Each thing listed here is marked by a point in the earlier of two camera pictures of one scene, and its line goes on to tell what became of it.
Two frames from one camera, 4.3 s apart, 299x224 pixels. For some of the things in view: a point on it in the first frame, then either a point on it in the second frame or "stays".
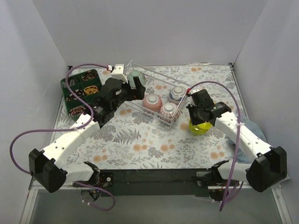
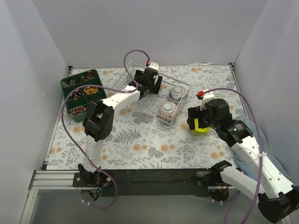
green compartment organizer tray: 85,86 stays
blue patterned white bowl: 176,93 stays
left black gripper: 134,89 to 158,84
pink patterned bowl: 153,101 to 161,87
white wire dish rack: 164,97 stays
